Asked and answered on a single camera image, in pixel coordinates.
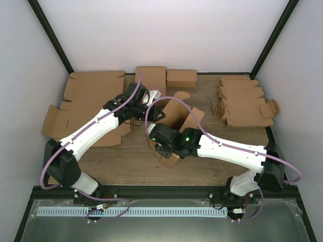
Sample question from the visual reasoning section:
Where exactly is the stack of small cardboard blanks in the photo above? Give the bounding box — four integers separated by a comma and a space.
213, 75, 280, 128

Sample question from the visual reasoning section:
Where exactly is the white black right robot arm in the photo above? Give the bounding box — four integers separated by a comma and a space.
147, 123, 285, 203

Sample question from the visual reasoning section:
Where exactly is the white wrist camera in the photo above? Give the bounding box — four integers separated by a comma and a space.
146, 124, 156, 137
142, 90, 161, 106

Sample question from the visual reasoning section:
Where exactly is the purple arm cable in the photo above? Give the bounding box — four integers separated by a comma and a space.
40, 71, 144, 224
144, 96, 303, 223

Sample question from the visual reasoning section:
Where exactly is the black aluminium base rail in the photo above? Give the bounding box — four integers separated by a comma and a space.
32, 185, 298, 205

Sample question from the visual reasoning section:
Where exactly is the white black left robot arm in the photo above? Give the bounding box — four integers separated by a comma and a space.
40, 82, 165, 204

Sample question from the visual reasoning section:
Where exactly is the small folded cardboard box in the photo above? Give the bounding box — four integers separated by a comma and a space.
166, 69, 197, 88

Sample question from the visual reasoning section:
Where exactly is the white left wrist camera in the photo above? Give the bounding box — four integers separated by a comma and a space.
142, 90, 161, 106

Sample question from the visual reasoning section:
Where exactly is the black corner frame post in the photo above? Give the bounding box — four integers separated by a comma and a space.
250, 0, 299, 79
27, 0, 74, 74

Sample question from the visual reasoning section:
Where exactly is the large cardboard box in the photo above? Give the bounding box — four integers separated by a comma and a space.
146, 99, 198, 168

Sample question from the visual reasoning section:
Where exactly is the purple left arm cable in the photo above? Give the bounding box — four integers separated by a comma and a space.
40, 71, 144, 224

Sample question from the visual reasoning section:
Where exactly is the tall folded cardboard box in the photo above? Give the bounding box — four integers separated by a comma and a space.
135, 66, 167, 97

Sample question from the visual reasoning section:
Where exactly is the black right corner frame post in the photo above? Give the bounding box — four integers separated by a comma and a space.
250, 0, 299, 79

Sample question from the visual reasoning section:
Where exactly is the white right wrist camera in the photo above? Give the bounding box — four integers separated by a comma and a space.
146, 124, 156, 137

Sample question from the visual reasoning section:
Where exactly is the black left corner frame post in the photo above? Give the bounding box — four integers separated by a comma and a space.
27, 0, 74, 74

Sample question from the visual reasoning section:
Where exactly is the light blue slotted cable duct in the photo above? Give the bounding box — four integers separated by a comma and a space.
36, 206, 228, 218

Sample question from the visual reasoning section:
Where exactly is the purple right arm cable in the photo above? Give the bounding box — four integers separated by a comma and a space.
144, 96, 303, 223

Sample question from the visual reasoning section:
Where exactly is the flat cardboard blank back left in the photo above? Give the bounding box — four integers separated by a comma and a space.
64, 71, 125, 102

